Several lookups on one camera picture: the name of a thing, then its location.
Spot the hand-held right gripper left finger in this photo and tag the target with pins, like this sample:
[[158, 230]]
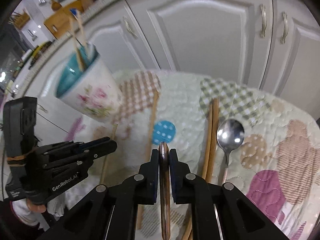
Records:
[[155, 177]]

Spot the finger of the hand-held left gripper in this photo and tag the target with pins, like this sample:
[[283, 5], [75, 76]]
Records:
[[95, 152], [75, 143]]

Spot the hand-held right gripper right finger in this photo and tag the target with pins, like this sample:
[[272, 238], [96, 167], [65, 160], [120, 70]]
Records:
[[175, 177]]

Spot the floral white utensil cup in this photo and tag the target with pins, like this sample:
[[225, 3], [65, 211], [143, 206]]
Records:
[[95, 97]]

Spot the metal spoon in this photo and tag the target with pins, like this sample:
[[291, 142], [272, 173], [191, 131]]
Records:
[[230, 135]]

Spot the person's left forearm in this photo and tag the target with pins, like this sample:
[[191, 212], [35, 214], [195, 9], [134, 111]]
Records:
[[22, 215]]

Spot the person's left hand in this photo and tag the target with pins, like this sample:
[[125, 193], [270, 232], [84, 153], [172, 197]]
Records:
[[36, 206]]

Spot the quilted patchwork blanket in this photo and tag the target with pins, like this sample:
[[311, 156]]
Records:
[[190, 110]]

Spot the white cabinet door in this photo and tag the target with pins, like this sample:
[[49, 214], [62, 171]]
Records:
[[305, 67], [112, 45], [200, 30]]

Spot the wooden cutting board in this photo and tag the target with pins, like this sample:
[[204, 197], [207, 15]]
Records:
[[60, 22]]

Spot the blue white packet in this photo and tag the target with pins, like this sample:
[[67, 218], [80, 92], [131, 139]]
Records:
[[73, 12]]

